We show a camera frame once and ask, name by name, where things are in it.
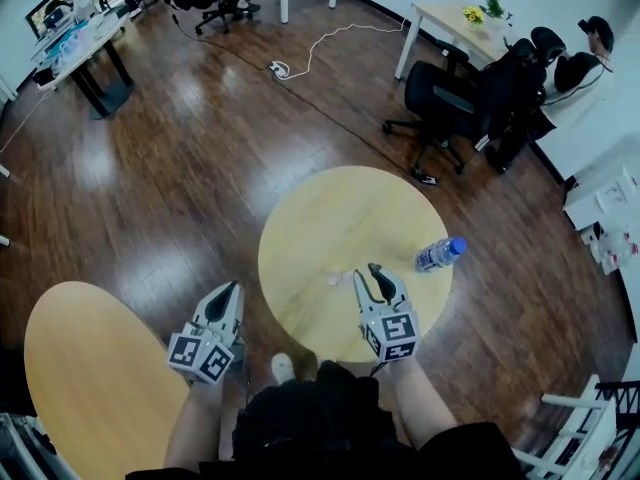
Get black headrest office chair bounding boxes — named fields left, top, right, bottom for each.
left=382, top=26, right=569, bottom=177

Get plastic bottle with blue cap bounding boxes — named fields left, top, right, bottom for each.
left=414, top=236, right=469, bottom=273

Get person's white shoe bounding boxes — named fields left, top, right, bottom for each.
left=270, top=352, right=296, bottom=384

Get clear plastic bags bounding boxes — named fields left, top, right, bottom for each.
left=49, top=30, right=94, bottom=72

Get black swivel chair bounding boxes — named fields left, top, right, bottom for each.
left=193, top=0, right=262, bottom=37

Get white oval table black base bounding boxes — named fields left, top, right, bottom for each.
left=29, top=10, right=135, bottom=122

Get pile of clear plastic bottles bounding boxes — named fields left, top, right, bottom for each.
left=582, top=221, right=640, bottom=277

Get wooden desk white legs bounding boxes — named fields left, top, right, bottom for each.
left=394, top=1, right=512, bottom=82

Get white power strip cable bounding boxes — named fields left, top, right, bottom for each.
left=287, top=21, right=407, bottom=80

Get person's right forearm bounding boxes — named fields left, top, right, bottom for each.
left=392, top=357, right=459, bottom=449

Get person's left forearm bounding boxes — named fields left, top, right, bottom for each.
left=163, top=380, right=225, bottom=474

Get glass partition window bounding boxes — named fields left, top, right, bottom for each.
left=24, top=0, right=89, bottom=40

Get white floor cable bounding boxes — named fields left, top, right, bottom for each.
left=0, top=85, right=54, bottom=155

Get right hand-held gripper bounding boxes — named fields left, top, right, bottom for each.
left=352, top=262, right=422, bottom=365

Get person's black clothing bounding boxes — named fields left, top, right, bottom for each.
left=124, top=360, right=526, bottom=480

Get small round wooden side table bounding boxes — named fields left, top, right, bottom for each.
left=257, top=165, right=455, bottom=365

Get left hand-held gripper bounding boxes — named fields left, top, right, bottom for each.
left=166, top=281, right=247, bottom=386

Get large round yellow table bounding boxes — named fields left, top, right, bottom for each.
left=23, top=280, right=192, bottom=480

